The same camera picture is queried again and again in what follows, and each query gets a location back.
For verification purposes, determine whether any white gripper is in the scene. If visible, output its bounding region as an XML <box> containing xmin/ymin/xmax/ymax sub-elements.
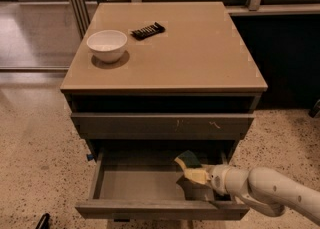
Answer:
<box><xmin>184</xmin><ymin>165</ymin><xmax>249</xmax><ymax>196</ymax></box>

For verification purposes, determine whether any grey drawer cabinet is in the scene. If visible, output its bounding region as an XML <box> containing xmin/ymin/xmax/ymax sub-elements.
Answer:
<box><xmin>59</xmin><ymin>1</ymin><xmax>268</xmax><ymax>229</ymax></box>

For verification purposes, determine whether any white ceramic bowl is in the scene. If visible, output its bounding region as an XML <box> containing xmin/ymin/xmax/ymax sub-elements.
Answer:
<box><xmin>87</xmin><ymin>30</ymin><xmax>128</xmax><ymax>63</ymax></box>

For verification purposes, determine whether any open grey middle drawer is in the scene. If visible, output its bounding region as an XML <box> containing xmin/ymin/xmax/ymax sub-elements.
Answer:
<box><xmin>75</xmin><ymin>150</ymin><xmax>249</xmax><ymax>221</ymax></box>

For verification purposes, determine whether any black snack bar wrapper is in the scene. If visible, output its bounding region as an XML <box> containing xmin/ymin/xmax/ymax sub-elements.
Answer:
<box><xmin>131</xmin><ymin>22</ymin><xmax>166</xmax><ymax>41</ymax></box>

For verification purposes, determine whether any black object on floor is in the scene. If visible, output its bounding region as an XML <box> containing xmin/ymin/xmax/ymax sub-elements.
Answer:
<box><xmin>35</xmin><ymin>213</ymin><xmax>50</xmax><ymax>229</ymax></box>

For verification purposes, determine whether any blue cabinet knob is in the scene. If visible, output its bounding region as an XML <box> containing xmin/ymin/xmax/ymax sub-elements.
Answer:
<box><xmin>86</xmin><ymin>154</ymin><xmax>94</xmax><ymax>161</ymax></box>

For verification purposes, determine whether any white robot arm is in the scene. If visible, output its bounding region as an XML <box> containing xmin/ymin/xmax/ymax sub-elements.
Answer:
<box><xmin>183</xmin><ymin>165</ymin><xmax>320</xmax><ymax>225</ymax></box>

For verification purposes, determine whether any green and yellow sponge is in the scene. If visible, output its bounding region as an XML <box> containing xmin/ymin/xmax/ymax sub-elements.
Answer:
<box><xmin>174</xmin><ymin>150</ymin><xmax>201</xmax><ymax>170</ymax></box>

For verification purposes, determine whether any grey top drawer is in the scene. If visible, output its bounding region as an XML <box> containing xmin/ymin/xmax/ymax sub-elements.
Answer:
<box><xmin>71</xmin><ymin>112</ymin><xmax>254</xmax><ymax>140</ymax></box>

